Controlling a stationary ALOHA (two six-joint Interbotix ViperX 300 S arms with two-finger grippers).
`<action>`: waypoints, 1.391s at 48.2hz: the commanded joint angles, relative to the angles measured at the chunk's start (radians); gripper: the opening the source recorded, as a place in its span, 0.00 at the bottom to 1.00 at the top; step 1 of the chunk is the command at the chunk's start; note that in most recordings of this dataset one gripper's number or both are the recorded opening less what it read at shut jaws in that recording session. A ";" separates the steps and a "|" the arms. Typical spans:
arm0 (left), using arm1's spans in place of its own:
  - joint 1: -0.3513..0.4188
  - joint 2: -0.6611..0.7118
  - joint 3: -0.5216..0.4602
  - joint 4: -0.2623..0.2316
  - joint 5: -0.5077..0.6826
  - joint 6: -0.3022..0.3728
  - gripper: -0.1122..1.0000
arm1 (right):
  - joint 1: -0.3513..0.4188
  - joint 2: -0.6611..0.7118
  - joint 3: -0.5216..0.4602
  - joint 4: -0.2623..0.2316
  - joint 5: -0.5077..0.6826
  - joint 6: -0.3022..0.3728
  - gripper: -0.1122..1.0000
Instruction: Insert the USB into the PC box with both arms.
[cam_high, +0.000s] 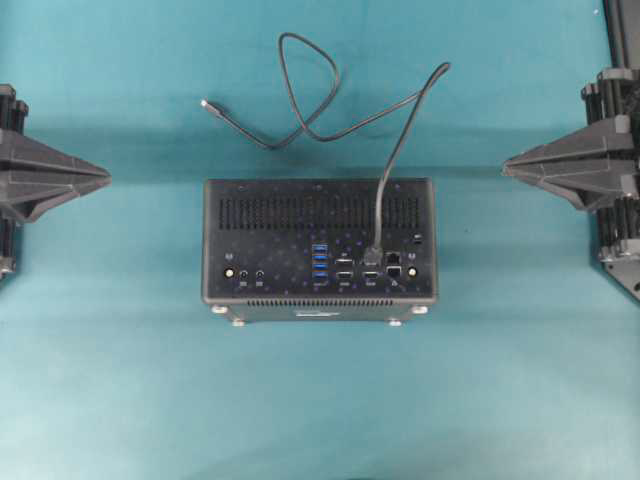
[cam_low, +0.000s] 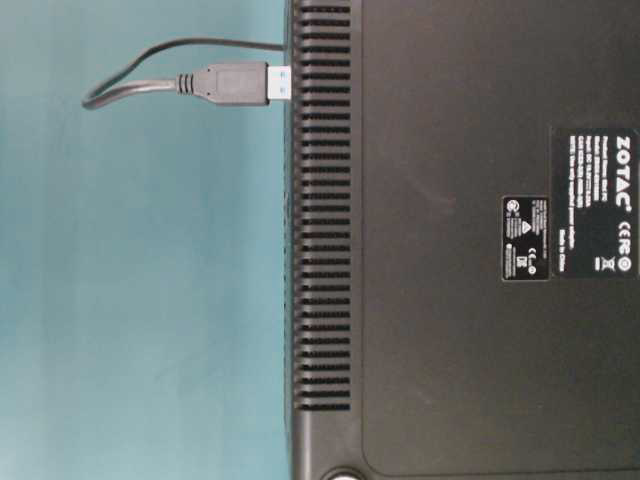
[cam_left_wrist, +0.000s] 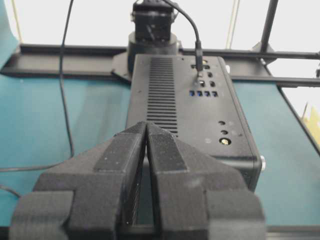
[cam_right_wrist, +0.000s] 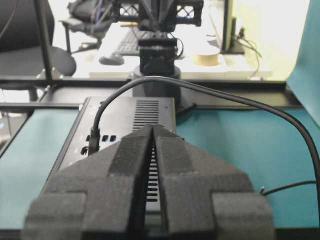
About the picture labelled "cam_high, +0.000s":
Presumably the black mini PC box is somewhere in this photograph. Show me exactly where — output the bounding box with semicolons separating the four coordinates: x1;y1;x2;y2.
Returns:
201;178;438;325

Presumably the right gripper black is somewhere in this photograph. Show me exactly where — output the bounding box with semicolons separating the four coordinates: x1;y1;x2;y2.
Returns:
502;68;639;263

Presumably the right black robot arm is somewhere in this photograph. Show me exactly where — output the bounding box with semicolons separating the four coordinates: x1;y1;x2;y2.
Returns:
502;1;639;298

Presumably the black USB cable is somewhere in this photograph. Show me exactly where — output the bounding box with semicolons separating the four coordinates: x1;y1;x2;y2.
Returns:
199;32;451;266

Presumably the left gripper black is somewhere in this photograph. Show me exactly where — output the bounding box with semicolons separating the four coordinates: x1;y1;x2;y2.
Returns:
0;83;112;286

